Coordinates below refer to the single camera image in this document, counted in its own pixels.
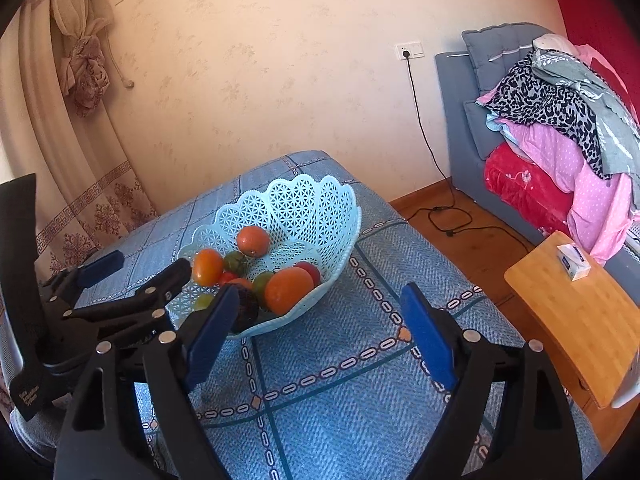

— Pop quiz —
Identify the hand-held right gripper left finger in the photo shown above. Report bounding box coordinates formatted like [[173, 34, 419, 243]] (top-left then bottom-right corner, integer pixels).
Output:
[[52, 284, 241, 480]]

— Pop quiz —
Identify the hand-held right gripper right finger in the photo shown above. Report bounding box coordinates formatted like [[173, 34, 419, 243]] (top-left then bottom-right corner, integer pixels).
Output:
[[400, 282, 583, 480]]

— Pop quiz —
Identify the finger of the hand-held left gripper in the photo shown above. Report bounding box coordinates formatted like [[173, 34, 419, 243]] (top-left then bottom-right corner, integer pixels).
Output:
[[65, 258, 193, 346], [42, 250, 125, 311]]

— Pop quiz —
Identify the dark avocado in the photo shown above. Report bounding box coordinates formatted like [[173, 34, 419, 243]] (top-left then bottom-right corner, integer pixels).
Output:
[[227, 286, 260, 333]]

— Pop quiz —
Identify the orange persimmon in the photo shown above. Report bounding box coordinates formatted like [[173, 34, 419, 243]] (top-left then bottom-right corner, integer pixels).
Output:
[[192, 249, 224, 287]]

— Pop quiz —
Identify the large orange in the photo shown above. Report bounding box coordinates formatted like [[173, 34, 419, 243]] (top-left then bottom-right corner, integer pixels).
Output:
[[264, 266, 315, 316]]

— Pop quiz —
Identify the orange-red tomato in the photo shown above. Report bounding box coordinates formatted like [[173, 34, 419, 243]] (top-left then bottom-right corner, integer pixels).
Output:
[[236, 225, 271, 258]]

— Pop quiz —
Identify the red apple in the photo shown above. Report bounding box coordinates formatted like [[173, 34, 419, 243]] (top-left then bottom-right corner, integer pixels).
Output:
[[295, 261, 322, 288]]

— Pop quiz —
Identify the light blue plastic basket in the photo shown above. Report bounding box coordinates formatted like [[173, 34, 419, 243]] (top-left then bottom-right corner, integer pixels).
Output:
[[165, 174, 362, 338]]

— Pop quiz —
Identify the wooden side table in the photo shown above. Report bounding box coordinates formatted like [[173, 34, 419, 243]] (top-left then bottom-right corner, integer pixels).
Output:
[[504, 230, 640, 409]]

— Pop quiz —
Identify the beige patterned curtain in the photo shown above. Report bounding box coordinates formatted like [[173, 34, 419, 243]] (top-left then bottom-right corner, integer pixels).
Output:
[[0, 0, 158, 281]]

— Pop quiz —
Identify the small white blue box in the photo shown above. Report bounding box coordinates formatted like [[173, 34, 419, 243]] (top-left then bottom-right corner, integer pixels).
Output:
[[556, 242, 591, 281]]

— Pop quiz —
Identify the red floral blanket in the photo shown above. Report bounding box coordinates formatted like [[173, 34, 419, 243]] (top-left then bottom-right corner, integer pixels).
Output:
[[484, 142, 576, 236]]

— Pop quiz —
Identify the curtain tie-back rosette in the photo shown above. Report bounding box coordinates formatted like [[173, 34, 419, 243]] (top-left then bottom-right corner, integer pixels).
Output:
[[60, 25, 112, 118]]

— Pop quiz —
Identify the small grey cushion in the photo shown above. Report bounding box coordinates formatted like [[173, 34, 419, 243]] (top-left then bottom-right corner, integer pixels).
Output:
[[464, 100, 501, 161]]

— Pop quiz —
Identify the grey sofa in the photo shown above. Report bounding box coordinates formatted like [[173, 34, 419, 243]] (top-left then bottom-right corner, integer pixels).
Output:
[[435, 50, 640, 266]]

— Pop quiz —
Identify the pile of clothes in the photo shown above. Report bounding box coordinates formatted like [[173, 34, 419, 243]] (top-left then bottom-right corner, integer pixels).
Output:
[[477, 90, 640, 262]]

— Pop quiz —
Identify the leopard print cloth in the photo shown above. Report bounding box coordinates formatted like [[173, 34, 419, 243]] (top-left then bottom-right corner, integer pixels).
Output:
[[485, 55, 613, 175]]

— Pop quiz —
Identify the grey floral cloth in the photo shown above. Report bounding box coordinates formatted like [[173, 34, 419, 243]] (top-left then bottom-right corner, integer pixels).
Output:
[[531, 49, 640, 177]]

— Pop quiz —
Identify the large grey cushion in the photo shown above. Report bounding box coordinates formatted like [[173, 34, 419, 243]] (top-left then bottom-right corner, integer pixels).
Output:
[[461, 22, 551, 92]]

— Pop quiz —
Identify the red hanging cloth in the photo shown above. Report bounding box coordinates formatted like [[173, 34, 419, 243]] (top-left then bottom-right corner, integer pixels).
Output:
[[552, 0, 640, 93]]

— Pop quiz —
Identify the black power cable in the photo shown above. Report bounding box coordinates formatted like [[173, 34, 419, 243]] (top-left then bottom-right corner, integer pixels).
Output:
[[406, 54, 536, 251]]

